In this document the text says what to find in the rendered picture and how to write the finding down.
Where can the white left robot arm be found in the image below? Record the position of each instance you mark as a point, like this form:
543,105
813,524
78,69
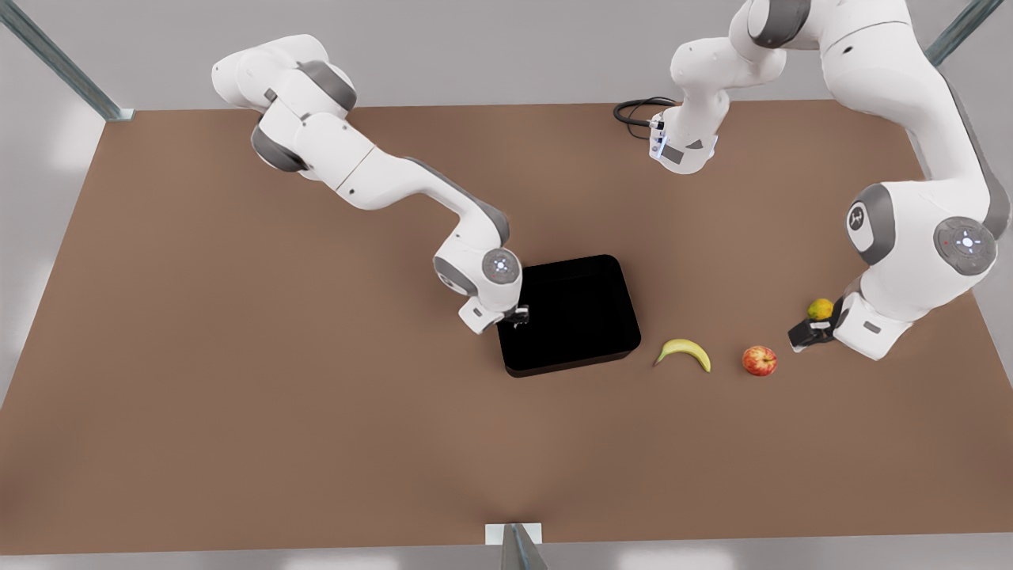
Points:
910,229

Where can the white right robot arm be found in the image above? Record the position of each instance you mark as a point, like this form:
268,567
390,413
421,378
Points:
372,170

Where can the yellow green mango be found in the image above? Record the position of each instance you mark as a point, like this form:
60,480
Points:
820,308

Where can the black rectangular tray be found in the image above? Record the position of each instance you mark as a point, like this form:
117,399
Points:
568,314

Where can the red apple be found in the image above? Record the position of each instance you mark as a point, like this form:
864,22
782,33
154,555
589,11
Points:
759,361

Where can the yellow banana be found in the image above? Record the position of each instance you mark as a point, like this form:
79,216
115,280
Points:
685,352

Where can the silver frame post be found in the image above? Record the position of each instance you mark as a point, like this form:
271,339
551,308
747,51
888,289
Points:
518,548
961,28
59,59

